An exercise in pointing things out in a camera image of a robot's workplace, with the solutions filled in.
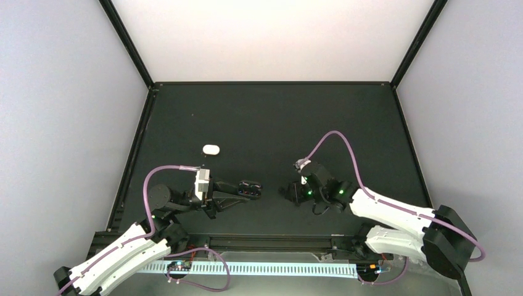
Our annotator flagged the white earbud charging case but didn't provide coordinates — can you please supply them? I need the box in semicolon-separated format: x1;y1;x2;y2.
202;144;221;156

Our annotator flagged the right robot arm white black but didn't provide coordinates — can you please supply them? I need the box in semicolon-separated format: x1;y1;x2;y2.
284;159;476;280

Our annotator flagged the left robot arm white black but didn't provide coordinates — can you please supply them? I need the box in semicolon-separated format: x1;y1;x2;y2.
54;180;262;295

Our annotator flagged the left circuit board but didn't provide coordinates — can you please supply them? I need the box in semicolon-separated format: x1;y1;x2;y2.
167;261;192;272

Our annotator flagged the circuit board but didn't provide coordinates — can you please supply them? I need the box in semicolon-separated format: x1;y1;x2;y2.
356;264;391;274
167;261;192;272

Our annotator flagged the right circuit board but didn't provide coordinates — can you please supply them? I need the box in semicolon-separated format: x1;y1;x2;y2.
356;264;391;274

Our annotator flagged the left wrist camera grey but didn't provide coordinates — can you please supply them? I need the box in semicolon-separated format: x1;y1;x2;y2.
194;168;210;201

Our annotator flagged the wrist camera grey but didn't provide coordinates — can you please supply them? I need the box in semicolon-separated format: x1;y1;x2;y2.
294;158;311;172
194;168;210;201

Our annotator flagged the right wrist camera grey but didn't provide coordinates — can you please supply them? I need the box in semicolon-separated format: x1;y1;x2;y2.
294;158;311;172

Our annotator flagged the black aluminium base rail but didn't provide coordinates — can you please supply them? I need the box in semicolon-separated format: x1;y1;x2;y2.
183;233;393;263

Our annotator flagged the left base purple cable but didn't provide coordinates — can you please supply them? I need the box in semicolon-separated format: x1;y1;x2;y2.
165;247;232;293

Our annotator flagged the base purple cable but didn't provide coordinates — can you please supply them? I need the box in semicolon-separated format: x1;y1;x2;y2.
165;247;232;293
357;257;410;286

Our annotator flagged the white slotted cable duct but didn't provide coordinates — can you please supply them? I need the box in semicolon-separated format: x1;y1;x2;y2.
138;260;358;279

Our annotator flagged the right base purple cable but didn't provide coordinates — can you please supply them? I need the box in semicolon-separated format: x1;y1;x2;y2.
357;257;410;286

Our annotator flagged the black frame post left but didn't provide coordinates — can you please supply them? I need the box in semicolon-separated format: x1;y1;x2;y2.
99;0;154;89

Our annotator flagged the black frame post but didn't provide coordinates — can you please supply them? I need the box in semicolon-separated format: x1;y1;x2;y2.
99;0;154;89
390;0;448;89

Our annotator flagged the black frame post right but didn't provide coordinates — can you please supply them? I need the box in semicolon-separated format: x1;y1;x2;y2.
390;0;448;89

